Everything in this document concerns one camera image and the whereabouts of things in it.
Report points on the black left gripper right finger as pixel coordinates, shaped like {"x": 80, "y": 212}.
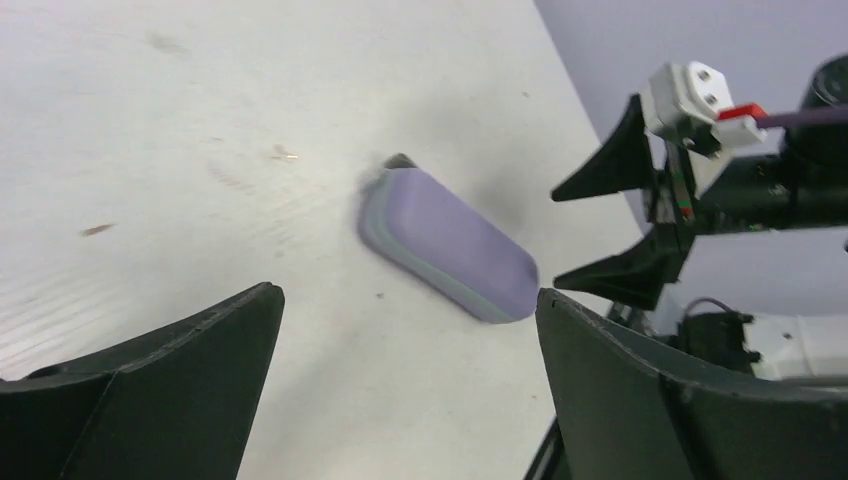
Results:
{"x": 630, "y": 407}

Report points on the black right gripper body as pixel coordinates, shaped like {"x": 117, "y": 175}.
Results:
{"x": 781, "y": 191}

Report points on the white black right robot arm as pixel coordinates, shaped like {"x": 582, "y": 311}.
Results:
{"x": 744, "y": 261}

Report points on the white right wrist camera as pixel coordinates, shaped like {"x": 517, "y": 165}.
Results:
{"x": 682, "y": 104}

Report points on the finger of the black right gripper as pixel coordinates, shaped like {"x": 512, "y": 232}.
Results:
{"x": 623, "y": 162}
{"x": 637, "y": 276}

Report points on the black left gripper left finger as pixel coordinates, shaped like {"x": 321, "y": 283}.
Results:
{"x": 178, "y": 402}

